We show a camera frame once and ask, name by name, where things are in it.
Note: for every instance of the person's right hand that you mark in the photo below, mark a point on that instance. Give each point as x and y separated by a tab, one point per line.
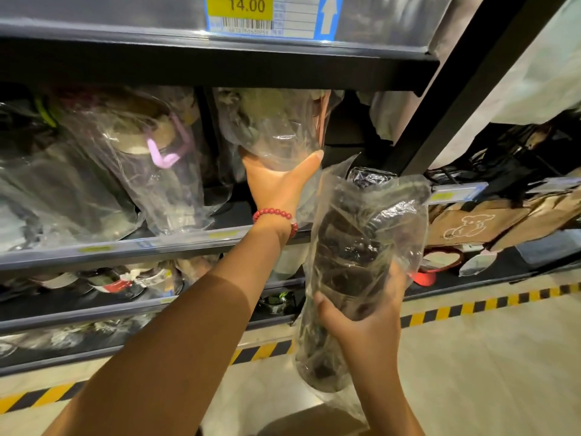
367	340

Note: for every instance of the grey flat pack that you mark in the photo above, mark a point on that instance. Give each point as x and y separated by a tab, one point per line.
549	247

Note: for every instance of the person's left forearm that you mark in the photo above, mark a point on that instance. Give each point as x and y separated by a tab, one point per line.
159	358

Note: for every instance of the yellow white price label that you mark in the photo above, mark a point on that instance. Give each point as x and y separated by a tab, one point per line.
442	195
295	18

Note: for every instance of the red round mirror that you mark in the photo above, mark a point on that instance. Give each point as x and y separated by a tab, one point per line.
424	279

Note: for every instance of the white hanging cloth packs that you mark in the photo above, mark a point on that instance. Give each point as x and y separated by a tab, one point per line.
535	86

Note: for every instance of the person's left hand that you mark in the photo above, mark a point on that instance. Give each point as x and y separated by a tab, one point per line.
272	190

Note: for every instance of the black metal store shelving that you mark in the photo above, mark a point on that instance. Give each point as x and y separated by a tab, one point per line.
227	63

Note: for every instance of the white oval mirror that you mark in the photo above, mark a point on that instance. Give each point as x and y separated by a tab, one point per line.
476	265

